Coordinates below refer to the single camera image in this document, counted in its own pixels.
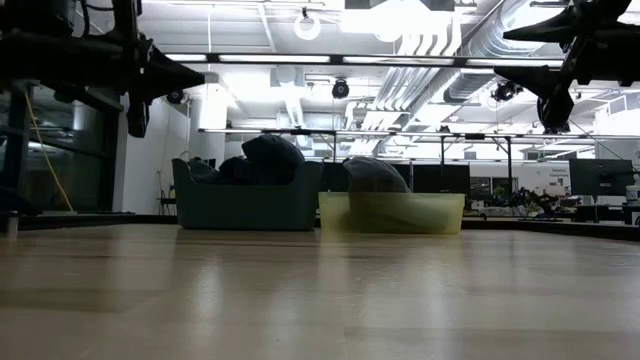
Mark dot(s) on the long white light bar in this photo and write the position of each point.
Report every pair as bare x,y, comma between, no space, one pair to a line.
400,59

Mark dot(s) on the round black ceiling camera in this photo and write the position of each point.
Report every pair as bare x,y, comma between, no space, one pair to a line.
175,97
340,89

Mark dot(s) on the yellow translucent plastic bin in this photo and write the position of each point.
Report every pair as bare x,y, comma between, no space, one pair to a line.
332,215

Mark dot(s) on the black truss camera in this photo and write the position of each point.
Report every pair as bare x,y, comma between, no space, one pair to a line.
505,91

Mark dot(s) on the white cup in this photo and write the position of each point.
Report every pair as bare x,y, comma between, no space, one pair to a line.
634,192

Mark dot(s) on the light grey denim cap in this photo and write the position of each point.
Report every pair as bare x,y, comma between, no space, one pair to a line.
372,175

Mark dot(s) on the black monitor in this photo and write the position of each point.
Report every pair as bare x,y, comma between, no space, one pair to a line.
600,177
331,177
430,178

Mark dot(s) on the silver post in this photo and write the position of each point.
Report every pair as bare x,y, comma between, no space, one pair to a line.
12,224

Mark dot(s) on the teal plastic bin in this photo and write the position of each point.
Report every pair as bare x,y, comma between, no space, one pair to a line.
240,210

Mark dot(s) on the slate blue denim cap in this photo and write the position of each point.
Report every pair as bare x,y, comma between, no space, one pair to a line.
272,155

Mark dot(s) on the black track light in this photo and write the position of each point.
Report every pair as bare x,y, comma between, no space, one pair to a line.
550,3

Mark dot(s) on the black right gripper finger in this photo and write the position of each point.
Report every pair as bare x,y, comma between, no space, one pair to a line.
540,32
535,80

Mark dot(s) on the white poster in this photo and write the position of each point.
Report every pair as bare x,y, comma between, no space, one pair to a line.
559,176

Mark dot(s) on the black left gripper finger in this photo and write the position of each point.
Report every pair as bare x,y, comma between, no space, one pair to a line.
175,75

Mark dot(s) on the small green desk plant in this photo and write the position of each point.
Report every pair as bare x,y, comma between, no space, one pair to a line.
500,192

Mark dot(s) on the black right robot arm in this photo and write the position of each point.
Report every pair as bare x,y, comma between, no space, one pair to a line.
630,55

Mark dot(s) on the silver ventilation duct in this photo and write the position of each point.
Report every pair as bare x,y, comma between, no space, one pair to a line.
480,45

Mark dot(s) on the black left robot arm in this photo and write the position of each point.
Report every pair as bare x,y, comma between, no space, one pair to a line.
60,55

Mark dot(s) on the black overhead rail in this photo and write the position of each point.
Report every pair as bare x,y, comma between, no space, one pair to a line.
400,133

